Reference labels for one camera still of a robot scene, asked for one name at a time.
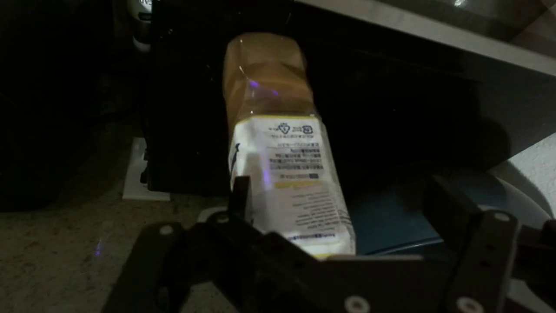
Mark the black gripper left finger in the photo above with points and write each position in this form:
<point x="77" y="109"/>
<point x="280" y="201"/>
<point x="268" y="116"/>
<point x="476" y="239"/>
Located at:
<point x="192" y="267"/>

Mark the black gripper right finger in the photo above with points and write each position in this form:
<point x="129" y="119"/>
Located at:
<point x="483" y="262"/>

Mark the stainless steel black microwave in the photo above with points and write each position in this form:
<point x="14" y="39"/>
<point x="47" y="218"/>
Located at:
<point x="463" y="41"/>

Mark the dark blue bowl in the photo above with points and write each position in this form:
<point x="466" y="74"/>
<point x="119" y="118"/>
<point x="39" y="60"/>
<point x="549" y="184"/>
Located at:
<point x="393" y="224"/>

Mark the black box-shaped appliance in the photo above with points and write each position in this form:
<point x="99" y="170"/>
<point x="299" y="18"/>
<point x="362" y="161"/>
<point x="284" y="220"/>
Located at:
<point x="179" y="116"/>

